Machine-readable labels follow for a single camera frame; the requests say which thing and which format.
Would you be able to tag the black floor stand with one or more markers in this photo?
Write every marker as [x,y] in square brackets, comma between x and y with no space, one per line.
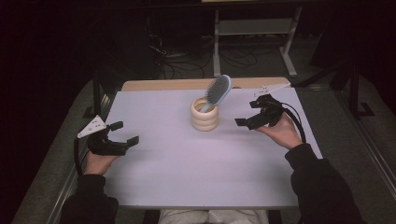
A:
[355,93]
[97,93]

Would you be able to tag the wooden table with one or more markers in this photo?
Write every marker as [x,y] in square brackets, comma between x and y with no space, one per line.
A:
[162,84]

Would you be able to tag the white table board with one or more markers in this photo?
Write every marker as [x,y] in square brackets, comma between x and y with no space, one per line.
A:
[202,168]

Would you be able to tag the person's legs in light trousers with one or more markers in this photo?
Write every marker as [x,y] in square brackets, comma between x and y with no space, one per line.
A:
[214,216]

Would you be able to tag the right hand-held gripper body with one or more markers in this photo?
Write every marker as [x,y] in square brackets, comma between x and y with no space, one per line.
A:
[267,113]

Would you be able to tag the grey metal stand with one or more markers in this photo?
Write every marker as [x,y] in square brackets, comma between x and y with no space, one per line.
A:
[255,27]

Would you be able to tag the person's right hand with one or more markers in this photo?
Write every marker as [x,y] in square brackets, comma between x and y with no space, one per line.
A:
[285,133]

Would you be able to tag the person's left hand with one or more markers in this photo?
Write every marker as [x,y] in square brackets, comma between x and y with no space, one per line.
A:
[99,164]

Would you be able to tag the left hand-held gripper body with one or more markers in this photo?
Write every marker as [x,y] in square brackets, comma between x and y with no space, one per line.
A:
[107,147]

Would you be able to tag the light blue hairbrush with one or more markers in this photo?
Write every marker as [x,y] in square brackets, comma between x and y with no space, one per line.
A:
[218,89]

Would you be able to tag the cream ribbed cup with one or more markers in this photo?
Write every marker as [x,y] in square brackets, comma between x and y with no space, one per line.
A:
[204,121]

